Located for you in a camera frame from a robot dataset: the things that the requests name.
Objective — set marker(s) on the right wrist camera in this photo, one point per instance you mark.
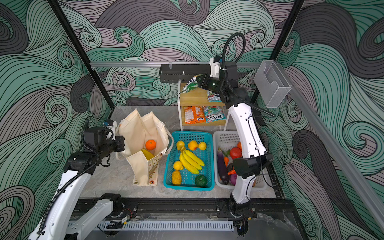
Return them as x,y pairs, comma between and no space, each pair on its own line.
216,70

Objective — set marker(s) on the red tomato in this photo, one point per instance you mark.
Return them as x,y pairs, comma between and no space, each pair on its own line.
235,153

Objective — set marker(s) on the orange snack bag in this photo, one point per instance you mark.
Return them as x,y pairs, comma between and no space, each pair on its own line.
194,115

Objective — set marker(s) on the orange mandarin fruit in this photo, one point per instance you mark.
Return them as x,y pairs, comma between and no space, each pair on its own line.
150,145

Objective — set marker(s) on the cream canvas grocery bag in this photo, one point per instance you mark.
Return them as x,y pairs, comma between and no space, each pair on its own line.
147,140

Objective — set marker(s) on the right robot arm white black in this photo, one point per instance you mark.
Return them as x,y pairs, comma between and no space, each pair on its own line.
254,154

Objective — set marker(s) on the single yellow banana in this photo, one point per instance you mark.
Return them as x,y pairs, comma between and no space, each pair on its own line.
147,154

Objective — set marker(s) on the yellow lemon on bananas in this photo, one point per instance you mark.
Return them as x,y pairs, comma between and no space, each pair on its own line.
178,166

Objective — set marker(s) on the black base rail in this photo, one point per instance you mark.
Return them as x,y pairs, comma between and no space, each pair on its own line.
139,208

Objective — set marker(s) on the white wooden two-tier shelf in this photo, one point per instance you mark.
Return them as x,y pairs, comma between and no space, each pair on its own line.
198,98

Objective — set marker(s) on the aluminium wall rail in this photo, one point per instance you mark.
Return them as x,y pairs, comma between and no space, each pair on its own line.
365,191
137,64

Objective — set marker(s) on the orange carrot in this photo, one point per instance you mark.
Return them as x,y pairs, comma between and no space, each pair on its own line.
232,172
226,157

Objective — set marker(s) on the aluminium wall rail right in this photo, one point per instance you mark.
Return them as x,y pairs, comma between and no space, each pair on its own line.
365,191

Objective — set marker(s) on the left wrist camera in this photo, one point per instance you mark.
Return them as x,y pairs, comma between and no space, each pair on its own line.
111,126

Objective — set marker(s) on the white plastic basket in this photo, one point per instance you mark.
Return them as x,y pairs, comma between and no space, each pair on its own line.
227,140

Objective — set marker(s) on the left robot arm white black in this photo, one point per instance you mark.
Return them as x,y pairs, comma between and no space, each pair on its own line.
98,143

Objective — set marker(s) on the yellow lemon left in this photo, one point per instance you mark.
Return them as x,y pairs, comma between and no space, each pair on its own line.
180,145

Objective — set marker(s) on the yellow banana bunch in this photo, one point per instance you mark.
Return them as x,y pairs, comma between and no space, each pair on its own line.
191,162

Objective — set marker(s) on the green avocado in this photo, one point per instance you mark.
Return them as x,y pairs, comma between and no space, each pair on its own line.
201,181

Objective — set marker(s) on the white slotted cable duct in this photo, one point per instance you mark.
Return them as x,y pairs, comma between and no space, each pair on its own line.
182,225

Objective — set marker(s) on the purple eggplant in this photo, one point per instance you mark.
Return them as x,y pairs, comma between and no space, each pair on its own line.
222,168

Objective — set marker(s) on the yellow textured pineapple fruit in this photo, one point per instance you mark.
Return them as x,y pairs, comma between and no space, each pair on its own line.
176,178

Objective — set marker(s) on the yellow green Fox's candy bag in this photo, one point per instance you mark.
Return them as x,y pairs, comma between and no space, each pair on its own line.
194,83

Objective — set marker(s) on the yellow orange fruit top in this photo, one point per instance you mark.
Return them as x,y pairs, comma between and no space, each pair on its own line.
193,145

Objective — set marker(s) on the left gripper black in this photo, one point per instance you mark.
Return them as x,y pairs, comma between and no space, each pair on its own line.
119,140

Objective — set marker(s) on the teal plastic basket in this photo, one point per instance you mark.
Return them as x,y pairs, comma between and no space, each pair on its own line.
207,156

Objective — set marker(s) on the clear acrylic wall holder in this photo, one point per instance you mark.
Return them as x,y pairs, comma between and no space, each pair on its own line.
272,82

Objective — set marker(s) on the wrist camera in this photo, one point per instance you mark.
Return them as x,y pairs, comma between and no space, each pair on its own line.
216,70
111,126

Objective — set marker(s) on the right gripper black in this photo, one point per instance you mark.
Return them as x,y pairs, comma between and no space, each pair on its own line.
206,84

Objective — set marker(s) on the teal Fox's candy bag lower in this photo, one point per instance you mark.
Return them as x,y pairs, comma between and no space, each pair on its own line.
214,114

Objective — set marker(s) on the orange fruit in white basket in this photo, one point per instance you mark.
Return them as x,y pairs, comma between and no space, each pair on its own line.
239,145

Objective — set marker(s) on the teal red candy bag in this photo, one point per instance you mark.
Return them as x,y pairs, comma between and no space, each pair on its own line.
213,98

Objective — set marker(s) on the purple red onion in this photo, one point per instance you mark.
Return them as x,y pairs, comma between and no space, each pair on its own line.
233,179

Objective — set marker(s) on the yellow lemon right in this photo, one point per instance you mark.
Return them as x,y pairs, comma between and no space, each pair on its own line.
202,146

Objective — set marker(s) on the aluminium wall rail back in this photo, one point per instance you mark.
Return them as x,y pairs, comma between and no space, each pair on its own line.
137,64

